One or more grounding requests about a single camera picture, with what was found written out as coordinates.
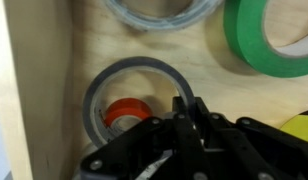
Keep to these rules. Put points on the yellow black tape roll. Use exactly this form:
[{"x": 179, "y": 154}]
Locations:
[{"x": 297, "y": 126}]

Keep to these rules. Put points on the black masking tape roll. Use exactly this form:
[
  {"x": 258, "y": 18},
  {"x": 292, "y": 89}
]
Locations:
[{"x": 93, "y": 125}]

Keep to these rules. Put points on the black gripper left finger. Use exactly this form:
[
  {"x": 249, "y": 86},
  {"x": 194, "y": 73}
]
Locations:
[{"x": 177, "y": 140}]

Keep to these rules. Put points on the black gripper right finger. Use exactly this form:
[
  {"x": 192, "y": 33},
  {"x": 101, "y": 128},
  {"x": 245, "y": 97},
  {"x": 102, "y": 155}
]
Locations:
[{"x": 248, "y": 149}]

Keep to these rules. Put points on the green tape roll in drawer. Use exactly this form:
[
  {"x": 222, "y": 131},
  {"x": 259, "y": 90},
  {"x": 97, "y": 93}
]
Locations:
[{"x": 243, "y": 23}]

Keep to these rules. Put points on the open wooden drawer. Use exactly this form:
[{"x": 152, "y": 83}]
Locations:
[{"x": 50, "y": 51}]

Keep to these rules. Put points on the small red tape roll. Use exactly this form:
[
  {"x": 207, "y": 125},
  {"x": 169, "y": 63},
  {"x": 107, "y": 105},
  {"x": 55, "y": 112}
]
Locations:
[{"x": 125, "y": 109}]

